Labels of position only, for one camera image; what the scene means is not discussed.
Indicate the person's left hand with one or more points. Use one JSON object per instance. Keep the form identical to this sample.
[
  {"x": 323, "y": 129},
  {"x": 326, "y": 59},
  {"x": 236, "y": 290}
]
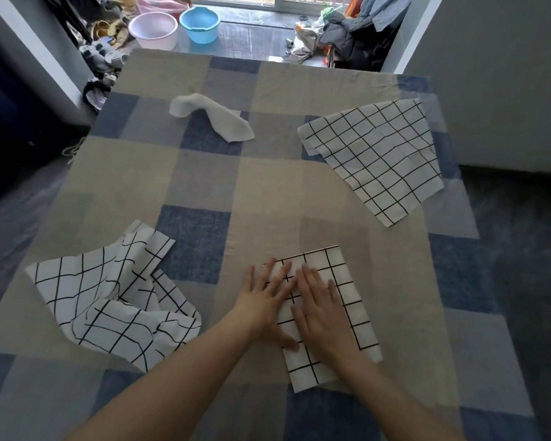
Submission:
[{"x": 261, "y": 312}]

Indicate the person's right hand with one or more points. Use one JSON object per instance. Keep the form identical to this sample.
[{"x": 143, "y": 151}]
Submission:
[{"x": 326, "y": 330}]

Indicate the white black-checked cloth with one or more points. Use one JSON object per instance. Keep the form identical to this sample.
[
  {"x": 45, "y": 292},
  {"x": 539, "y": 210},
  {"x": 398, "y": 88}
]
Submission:
[
  {"x": 110, "y": 307},
  {"x": 376, "y": 156},
  {"x": 305, "y": 374}
]

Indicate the plain white cloth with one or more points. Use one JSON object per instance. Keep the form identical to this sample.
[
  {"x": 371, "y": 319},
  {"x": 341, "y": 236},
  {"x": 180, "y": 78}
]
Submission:
[{"x": 225, "y": 123}]

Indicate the person's left forearm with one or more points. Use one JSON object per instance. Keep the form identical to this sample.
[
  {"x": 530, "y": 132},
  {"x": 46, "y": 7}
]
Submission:
[{"x": 165, "y": 390}]

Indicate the person's right forearm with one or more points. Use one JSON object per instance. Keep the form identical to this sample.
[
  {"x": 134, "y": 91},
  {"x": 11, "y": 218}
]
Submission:
[{"x": 395, "y": 408}]

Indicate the blue beige plaid tablecloth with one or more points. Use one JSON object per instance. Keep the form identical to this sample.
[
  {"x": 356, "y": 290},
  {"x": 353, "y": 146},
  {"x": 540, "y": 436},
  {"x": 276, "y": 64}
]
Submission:
[{"x": 266, "y": 192}]

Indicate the heap of dark clothes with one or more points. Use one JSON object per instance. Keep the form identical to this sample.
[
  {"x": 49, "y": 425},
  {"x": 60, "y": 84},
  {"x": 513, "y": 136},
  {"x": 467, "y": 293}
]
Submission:
[{"x": 349, "y": 41}]

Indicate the blue basin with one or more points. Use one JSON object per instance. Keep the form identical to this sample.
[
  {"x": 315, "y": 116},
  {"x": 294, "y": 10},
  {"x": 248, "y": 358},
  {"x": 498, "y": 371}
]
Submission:
[{"x": 200, "y": 25}]

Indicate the pile of shoes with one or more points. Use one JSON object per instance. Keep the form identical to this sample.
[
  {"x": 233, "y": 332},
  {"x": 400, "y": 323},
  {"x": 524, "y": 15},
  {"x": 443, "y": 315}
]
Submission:
[{"x": 103, "y": 59}]

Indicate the pale pink basin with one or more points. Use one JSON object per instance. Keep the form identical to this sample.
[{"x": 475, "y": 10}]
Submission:
[{"x": 153, "y": 31}]

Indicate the dark blue suitcase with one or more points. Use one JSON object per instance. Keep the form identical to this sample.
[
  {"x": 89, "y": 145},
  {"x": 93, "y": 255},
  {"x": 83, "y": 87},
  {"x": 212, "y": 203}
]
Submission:
[{"x": 9, "y": 114}]

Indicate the deep pink basin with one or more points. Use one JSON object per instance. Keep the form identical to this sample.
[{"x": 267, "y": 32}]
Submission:
[{"x": 158, "y": 3}]

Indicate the rack of hanging clothes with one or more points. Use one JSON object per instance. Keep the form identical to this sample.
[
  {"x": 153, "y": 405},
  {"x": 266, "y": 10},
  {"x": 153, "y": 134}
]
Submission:
[{"x": 73, "y": 13}]

